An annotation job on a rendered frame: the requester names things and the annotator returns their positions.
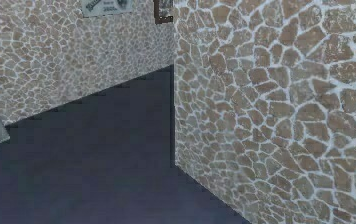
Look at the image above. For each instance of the brown framed wall picture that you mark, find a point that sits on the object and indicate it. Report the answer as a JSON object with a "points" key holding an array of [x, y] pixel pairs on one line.
{"points": [[164, 10]]}

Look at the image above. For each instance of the white framed wall picture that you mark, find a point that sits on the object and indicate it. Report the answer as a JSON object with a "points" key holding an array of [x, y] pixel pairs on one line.
{"points": [[106, 6]]}

